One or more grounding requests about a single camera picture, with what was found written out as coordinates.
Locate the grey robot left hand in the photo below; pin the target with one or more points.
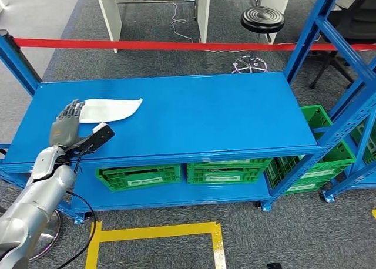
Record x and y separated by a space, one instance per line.
64 131

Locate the white plastic part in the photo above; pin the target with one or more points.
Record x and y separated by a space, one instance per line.
112 109

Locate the blue metal shelf rack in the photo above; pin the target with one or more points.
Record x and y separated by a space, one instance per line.
352 177
191 115

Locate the green folded plastic crate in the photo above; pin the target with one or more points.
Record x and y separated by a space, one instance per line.
249 163
132 168
317 186
171 181
195 177

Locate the red barrier belt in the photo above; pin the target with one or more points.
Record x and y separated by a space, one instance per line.
117 44

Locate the white desk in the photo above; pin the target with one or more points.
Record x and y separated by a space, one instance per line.
202 10

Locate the black round stool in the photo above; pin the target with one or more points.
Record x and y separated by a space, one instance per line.
262 20

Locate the black office chair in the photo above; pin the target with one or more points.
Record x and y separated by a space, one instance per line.
349 24

